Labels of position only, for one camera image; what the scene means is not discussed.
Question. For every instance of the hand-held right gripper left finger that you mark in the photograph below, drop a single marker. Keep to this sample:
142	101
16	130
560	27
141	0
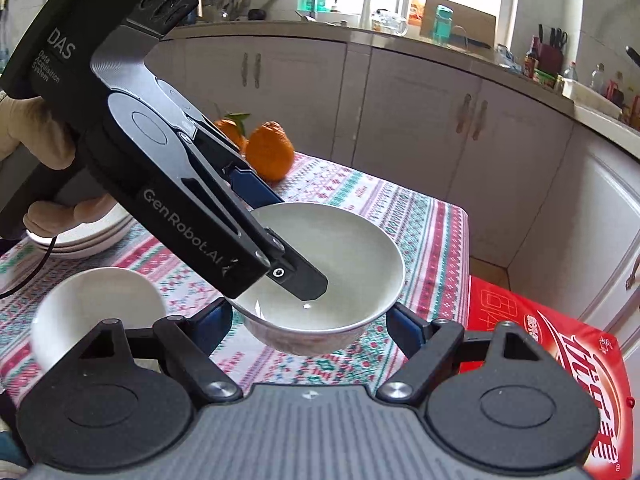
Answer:
217	321

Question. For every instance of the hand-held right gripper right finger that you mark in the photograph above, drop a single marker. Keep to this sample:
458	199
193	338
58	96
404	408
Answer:
402	327

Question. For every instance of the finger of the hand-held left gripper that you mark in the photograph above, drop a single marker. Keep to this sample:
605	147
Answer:
300	280
250	186

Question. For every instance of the large white bowl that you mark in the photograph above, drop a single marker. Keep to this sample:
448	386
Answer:
355	260

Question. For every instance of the small white bowl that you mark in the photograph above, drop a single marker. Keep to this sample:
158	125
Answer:
95	305

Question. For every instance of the person's left hand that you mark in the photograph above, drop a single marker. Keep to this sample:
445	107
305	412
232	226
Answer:
35	125

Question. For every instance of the orange without leaf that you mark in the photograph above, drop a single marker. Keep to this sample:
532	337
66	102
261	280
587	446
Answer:
270	150

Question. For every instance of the orange with stem and leaf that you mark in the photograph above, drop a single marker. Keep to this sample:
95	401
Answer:
230	132

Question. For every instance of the patterned red green tablecloth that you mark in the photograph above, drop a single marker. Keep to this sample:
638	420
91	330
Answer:
425	240

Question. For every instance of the red cardboard box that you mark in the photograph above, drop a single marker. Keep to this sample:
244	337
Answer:
565	350

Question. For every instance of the small black bowl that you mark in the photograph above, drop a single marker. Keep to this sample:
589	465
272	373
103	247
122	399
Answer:
256	15

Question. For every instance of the white kitchen cabinets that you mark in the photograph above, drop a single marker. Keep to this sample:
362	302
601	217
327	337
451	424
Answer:
410	125

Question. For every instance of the utensil holder with utensils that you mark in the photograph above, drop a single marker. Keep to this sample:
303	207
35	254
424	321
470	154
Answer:
234	7

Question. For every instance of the kitchen countertop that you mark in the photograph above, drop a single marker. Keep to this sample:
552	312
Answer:
350	32

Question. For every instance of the white plastic bottle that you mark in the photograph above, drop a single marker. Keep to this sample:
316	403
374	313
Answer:
365	10

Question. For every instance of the clear glass bowl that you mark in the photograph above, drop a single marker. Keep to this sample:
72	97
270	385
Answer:
390	24

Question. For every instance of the teal drinking bottle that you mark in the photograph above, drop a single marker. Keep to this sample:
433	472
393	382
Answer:
442	25

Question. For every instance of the brown cardboard sheet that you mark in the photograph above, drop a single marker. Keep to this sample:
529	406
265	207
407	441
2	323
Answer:
472	22

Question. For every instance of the dark sauce bottle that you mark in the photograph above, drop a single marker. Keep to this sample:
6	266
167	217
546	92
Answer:
531	60

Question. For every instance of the white dish basin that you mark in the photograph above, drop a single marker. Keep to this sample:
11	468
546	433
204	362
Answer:
592	97

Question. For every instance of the clear plastic bottle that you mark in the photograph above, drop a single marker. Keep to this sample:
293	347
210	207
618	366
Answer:
570	72

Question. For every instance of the red labelled bottle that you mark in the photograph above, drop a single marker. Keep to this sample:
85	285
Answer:
616	90

